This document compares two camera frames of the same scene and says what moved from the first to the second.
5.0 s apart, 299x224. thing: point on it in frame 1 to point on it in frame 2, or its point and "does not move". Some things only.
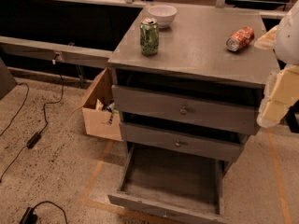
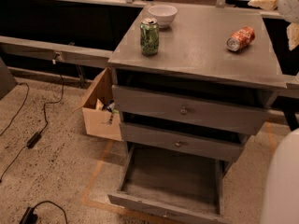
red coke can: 240,39 does not move
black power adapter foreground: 29,217 does not move
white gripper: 288,38 to 290,4
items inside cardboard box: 108,108 does not move
